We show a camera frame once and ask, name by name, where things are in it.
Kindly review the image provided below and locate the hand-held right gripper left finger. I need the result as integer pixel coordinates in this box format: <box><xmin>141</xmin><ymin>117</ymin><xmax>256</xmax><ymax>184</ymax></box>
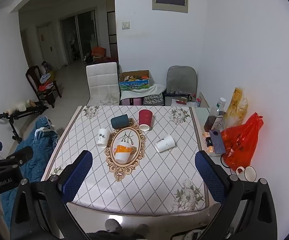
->
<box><xmin>9</xmin><ymin>150</ymin><xmax>93</xmax><ymax>240</ymax></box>

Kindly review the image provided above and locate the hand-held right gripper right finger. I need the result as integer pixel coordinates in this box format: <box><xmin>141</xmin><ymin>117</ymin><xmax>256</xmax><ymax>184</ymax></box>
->
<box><xmin>195</xmin><ymin>151</ymin><xmax>278</xmax><ymax>240</ymax></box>

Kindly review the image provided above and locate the white cup with bamboo print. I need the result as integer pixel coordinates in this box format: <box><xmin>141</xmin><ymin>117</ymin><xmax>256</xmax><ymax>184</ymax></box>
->
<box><xmin>97</xmin><ymin>128</ymin><xmax>108</xmax><ymax>147</ymax></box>

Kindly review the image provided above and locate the orange and white cup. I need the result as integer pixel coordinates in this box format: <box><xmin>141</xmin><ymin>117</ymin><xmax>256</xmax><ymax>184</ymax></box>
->
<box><xmin>114</xmin><ymin>141</ymin><xmax>133</xmax><ymax>163</ymax></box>

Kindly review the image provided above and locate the plain white cup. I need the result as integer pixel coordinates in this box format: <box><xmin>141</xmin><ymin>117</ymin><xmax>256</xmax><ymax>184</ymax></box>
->
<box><xmin>155</xmin><ymin>134</ymin><xmax>175</xmax><ymax>153</ymax></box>

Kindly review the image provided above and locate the dark teal cup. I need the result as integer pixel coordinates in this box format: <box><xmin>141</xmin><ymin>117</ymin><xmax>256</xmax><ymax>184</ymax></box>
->
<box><xmin>110</xmin><ymin>114</ymin><xmax>130</xmax><ymax>129</ymax></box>

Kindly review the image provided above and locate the red cup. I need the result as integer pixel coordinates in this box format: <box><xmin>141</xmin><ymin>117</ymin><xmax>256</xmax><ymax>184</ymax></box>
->
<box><xmin>138</xmin><ymin>109</ymin><xmax>154</xmax><ymax>131</ymax></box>

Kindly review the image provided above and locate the blue quilted blanket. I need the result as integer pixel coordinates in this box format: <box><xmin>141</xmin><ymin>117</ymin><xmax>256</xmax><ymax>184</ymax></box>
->
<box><xmin>0</xmin><ymin>116</ymin><xmax>60</xmax><ymax>230</ymax></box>

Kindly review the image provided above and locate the grey smartphone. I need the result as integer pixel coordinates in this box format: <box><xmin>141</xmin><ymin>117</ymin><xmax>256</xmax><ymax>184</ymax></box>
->
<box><xmin>209</xmin><ymin>129</ymin><xmax>226</xmax><ymax>155</ymax></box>

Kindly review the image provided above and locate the large white mug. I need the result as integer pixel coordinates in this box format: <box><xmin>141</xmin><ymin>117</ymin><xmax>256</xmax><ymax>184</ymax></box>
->
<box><xmin>243</xmin><ymin>166</ymin><xmax>257</xmax><ymax>182</ymax></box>

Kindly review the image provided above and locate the black exercise bench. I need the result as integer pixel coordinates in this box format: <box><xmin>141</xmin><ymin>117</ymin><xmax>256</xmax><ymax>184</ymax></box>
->
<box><xmin>0</xmin><ymin>104</ymin><xmax>48</xmax><ymax>143</ymax></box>

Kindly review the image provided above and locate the orange plastic bag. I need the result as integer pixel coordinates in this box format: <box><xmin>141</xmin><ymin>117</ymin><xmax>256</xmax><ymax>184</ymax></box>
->
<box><xmin>221</xmin><ymin>112</ymin><xmax>264</xmax><ymax>170</ymax></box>

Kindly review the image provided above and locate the jar of dark liquid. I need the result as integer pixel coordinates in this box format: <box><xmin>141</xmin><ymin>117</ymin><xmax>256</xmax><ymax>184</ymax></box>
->
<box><xmin>204</xmin><ymin>107</ymin><xmax>219</xmax><ymax>132</ymax></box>

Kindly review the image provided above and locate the grey slipper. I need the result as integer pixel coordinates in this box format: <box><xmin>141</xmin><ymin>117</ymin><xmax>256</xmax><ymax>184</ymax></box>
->
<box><xmin>105</xmin><ymin>219</ymin><xmax>122</xmax><ymax>233</ymax></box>

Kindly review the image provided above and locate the diamond pattern floral tablecloth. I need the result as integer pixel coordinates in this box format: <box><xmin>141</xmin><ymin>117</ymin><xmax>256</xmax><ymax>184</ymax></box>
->
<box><xmin>41</xmin><ymin>105</ymin><xmax>209</xmax><ymax>217</ymax></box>

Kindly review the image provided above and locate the bottle with white cap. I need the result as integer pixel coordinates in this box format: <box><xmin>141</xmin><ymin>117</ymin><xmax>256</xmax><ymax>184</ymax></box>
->
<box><xmin>216</xmin><ymin>97</ymin><xmax>226</xmax><ymax>115</ymax></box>

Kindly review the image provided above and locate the yellow plastic bag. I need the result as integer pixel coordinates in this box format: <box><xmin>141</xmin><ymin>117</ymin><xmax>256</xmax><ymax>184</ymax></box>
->
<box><xmin>225</xmin><ymin>87</ymin><xmax>248</xmax><ymax>128</ymax></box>

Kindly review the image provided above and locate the dark wooden chair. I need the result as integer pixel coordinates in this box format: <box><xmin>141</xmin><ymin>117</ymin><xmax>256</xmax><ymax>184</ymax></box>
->
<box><xmin>26</xmin><ymin>65</ymin><xmax>62</xmax><ymax>108</ymax></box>

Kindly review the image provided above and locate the pile of clothes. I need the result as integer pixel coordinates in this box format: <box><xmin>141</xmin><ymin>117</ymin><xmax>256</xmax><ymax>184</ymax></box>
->
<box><xmin>39</xmin><ymin>71</ymin><xmax>54</xmax><ymax>90</ymax></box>

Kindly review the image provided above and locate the black folded stand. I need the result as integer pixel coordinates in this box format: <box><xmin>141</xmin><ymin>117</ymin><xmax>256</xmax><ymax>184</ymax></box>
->
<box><xmin>163</xmin><ymin>92</ymin><xmax>192</xmax><ymax>103</ymax></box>

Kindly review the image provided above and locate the pink box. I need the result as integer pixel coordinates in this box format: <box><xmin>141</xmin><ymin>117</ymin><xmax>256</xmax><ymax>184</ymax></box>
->
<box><xmin>121</xmin><ymin>97</ymin><xmax>143</xmax><ymax>106</ymax></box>

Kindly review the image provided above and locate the black and white patterned bag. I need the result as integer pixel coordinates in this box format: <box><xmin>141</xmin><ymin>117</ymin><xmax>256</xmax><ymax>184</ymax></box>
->
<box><xmin>143</xmin><ymin>93</ymin><xmax>165</xmax><ymax>106</ymax></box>

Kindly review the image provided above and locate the white padded chair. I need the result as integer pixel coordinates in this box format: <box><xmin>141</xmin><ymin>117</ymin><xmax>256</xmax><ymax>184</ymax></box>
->
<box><xmin>86</xmin><ymin>62</ymin><xmax>121</xmax><ymax>105</ymax></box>

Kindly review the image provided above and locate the grey cushioned chair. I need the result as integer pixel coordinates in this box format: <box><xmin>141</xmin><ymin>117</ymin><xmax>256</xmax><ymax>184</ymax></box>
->
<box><xmin>165</xmin><ymin>66</ymin><xmax>198</xmax><ymax>100</ymax></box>

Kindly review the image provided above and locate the white cloth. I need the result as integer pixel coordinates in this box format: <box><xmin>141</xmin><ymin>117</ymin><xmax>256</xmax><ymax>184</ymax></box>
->
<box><xmin>120</xmin><ymin>83</ymin><xmax>167</xmax><ymax>100</ymax></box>

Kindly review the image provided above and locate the cardboard box with packets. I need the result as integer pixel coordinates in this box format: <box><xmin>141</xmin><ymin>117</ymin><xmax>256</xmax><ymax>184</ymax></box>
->
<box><xmin>119</xmin><ymin>70</ymin><xmax>151</xmax><ymax>91</ymax></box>

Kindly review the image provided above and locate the wooden door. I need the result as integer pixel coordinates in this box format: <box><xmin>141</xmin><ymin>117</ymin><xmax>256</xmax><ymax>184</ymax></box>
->
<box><xmin>36</xmin><ymin>22</ymin><xmax>60</xmax><ymax>70</ymax></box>

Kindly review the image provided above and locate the sliding glass door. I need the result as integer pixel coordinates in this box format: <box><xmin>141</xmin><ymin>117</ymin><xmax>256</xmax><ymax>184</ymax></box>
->
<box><xmin>60</xmin><ymin>9</ymin><xmax>98</xmax><ymax>65</ymax></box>

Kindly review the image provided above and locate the black cable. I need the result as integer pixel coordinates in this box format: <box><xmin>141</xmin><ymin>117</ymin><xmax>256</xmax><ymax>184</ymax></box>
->
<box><xmin>220</xmin><ymin>154</ymin><xmax>233</xmax><ymax>171</ymax></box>

